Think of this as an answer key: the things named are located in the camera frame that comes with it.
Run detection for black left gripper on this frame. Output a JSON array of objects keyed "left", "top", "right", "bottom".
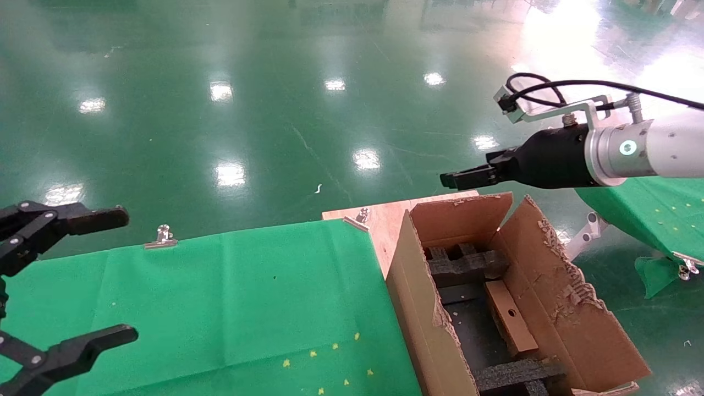
[{"left": 0, "top": 201, "right": 139, "bottom": 396}]

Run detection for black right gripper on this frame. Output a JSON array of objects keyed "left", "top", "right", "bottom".
[{"left": 440, "top": 125, "right": 593, "bottom": 191}]

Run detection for small cardboard box with hole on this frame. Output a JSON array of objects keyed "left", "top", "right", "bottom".
[{"left": 485, "top": 279, "right": 540, "bottom": 358}]

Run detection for large open cardboard carton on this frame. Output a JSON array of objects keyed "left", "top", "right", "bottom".
[{"left": 385, "top": 191, "right": 652, "bottom": 396}]

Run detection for silver binder clip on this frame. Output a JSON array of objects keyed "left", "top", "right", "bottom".
[
  {"left": 145, "top": 224, "right": 178, "bottom": 249},
  {"left": 342, "top": 208, "right": 372, "bottom": 233},
  {"left": 672, "top": 252, "right": 700, "bottom": 281}
]

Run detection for green tablecloth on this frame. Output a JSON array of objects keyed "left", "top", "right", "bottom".
[
  {"left": 575, "top": 176, "right": 704, "bottom": 299},
  {"left": 0, "top": 219, "right": 421, "bottom": 396}
]

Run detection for black foam base pad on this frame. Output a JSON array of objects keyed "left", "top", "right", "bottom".
[{"left": 439, "top": 283, "right": 515, "bottom": 370}]

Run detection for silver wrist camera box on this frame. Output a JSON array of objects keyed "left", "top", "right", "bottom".
[{"left": 493, "top": 85, "right": 522, "bottom": 124}]

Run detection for silver camera mounting bracket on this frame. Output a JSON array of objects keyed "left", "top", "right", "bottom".
[{"left": 514, "top": 95, "right": 614, "bottom": 130}]

